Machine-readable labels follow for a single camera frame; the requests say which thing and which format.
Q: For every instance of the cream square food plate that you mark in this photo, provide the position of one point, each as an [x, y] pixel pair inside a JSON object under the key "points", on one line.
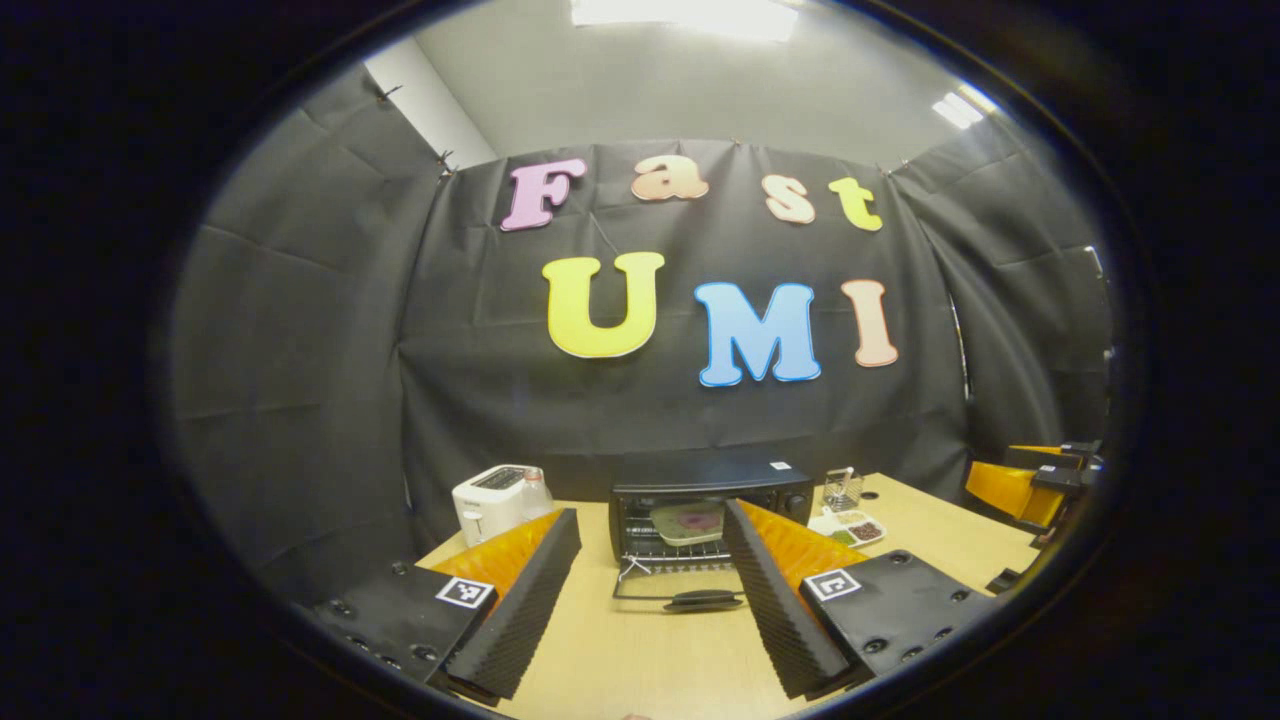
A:
{"points": [[672, 530]]}

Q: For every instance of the dark red beans pile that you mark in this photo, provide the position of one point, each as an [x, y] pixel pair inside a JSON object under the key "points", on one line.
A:
{"points": [[866, 531]]}

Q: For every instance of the black electric oven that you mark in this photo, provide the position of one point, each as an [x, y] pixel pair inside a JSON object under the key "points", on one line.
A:
{"points": [[690, 473]]}

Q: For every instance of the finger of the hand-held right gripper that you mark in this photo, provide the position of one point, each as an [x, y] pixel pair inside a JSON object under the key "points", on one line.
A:
{"points": [[1010, 490], [1050, 452]]}

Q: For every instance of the green mung beans pile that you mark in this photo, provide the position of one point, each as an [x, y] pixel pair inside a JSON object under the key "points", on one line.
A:
{"points": [[843, 538]]}

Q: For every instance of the red label bottle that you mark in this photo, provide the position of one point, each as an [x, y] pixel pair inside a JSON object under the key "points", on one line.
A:
{"points": [[538, 498]]}

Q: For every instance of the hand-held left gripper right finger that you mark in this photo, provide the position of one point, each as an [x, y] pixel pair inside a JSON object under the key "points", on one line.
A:
{"points": [[775, 610]]}

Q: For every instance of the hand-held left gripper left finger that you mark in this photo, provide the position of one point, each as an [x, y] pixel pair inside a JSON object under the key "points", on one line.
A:
{"points": [[530, 610]]}

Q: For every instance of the large ceiling light panel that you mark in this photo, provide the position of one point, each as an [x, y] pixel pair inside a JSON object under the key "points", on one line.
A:
{"points": [[685, 15]]}

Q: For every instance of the white divided plate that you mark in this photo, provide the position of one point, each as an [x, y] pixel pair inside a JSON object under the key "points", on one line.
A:
{"points": [[822, 522]]}

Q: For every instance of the pink round ham slice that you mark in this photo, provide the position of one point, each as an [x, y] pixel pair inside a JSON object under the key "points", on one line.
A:
{"points": [[700, 519]]}

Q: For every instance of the black backdrop cloth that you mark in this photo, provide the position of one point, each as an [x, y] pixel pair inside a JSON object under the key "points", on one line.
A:
{"points": [[500, 400]]}

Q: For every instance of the small ceiling light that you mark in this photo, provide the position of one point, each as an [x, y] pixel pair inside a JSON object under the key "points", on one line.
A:
{"points": [[965, 105]]}

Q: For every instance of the white toaster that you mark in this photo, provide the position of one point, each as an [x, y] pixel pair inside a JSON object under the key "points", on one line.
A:
{"points": [[485, 510]]}

